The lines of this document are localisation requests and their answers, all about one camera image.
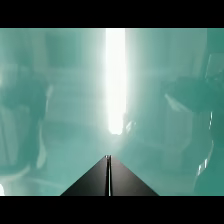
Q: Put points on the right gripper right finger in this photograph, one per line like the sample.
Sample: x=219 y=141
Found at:
x=126 y=183

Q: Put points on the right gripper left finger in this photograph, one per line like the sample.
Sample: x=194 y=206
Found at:
x=94 y=183

